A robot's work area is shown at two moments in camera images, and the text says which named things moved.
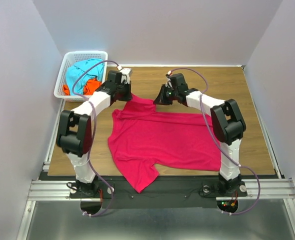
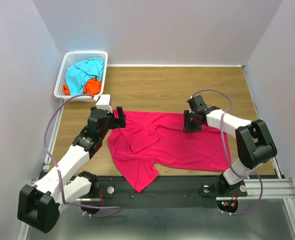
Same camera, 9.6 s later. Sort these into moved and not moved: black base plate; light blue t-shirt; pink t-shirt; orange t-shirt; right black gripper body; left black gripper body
Moved: pink t-shirt; right black gripper body; left black gripper body
Not moved: orange t-shirt; light blue t-shirt; black base plate
